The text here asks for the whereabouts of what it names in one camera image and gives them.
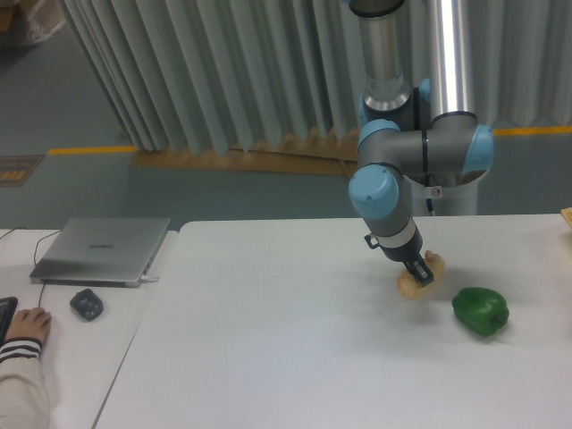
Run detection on cardboard boxes top left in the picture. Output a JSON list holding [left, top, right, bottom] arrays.
[[1, 0, 65, 46]]

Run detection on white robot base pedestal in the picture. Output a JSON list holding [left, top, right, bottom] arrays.
[[402, 171, 488, 217]]

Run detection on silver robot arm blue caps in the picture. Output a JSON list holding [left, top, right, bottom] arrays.
[[348, 1, 493, 288]]

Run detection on silver Huawei laptop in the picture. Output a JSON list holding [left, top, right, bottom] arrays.
[[29, 217, 171, 287]]

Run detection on beige toy bread slice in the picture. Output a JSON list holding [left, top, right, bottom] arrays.
[[397, 250, 445, 299]]

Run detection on black keyboard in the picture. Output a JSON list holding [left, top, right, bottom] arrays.
[[0, 297, 18, 343]]

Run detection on cardboard sheet on floor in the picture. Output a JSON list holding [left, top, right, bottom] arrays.
[[130, 128, 358, 178]]

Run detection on operator right hand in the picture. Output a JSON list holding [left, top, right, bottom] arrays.
[[4, 307, 52, 345]]

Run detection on black laptop cable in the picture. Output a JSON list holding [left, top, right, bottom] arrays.
[[0, 226, 62, 310]]

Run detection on grey folding partition screen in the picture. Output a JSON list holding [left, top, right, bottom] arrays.
[[60, 1, 571, 154]]

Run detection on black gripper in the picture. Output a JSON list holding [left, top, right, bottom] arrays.
[[364, 231, 434, 287]]

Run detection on wicker basket edge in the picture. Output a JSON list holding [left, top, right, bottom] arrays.
[[560, 207, 572, 229]]

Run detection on green bell pepper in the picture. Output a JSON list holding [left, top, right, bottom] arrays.
[[451, 287, 509, 337]]

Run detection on striped beige sleeve forearm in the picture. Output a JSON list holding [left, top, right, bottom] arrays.
[[1, 337, 50, 428]]

